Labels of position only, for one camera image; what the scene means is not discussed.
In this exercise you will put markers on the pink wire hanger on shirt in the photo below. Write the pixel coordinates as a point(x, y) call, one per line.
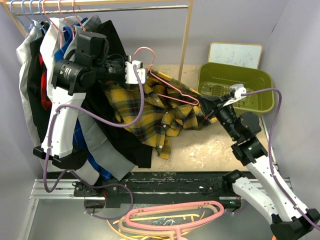
point(67, 22)

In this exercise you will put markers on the red plaid hanging shirt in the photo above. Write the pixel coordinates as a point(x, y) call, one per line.
point(45, 101)

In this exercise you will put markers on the blue checked hanging shirt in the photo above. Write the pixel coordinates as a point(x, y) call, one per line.
point(86, 133)

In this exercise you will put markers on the yellow plastic hanger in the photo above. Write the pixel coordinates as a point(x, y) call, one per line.
point(145, 237)

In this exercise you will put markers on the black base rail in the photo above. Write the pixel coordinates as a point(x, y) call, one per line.
point(161, 188)

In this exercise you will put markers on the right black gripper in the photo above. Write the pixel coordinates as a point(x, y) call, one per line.
point(208, 102)

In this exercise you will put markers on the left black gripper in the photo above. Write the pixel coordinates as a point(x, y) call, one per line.
point(121, 60)

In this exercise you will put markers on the wooden clothes rack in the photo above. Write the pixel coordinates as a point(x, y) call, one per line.
point(27, 8)

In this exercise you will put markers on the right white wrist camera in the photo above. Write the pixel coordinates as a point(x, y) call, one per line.
point(237, 92)

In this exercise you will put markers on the yellow plaid flannel shirt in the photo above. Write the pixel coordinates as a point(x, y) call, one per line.
point(165, 114)

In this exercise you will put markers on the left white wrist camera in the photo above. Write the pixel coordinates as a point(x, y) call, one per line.
point(133, 70)

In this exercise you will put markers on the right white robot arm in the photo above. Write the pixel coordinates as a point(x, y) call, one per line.
point(289, 218)

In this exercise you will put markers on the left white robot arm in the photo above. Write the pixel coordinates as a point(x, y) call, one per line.
point(71, 81)

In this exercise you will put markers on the white hanging shirt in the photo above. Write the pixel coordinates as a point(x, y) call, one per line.
point(49, 61)

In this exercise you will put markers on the small whiteboard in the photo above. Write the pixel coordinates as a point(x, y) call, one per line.
point(245, 55)

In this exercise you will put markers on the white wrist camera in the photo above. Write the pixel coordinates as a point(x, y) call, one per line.
point(133, 70)
point(237, 92)

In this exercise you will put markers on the black hanging shirt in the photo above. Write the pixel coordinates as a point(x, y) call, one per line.
point(121, 146)

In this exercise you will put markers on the aluminium frame rail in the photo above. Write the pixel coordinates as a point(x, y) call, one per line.
point(66, 191)

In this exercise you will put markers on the light grey hanging shirt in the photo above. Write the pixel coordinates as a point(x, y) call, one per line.
point(24, 57)

